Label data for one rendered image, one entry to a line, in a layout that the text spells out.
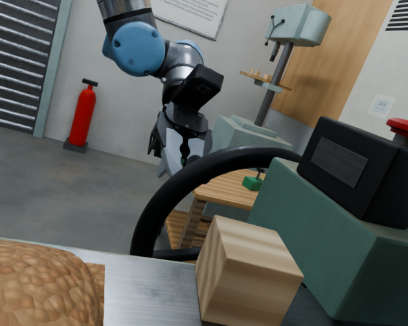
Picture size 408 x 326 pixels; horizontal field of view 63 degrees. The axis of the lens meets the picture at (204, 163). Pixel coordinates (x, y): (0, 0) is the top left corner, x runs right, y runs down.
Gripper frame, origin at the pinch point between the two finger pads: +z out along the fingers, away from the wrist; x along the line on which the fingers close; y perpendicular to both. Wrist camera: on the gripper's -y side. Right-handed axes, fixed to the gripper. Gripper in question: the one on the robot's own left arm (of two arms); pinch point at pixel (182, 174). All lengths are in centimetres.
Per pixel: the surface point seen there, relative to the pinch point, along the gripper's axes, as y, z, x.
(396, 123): -24.5, 13.0, -5.0
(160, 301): -15.6, 23.2, 6.8
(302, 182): -17.1, 13.1, -3.3
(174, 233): 110, -61, -40
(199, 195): 68, -55, -34
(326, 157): -20.1, 13.1, -3.0
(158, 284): -15.0, 22.2, 6.8
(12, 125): 202, -184, 75
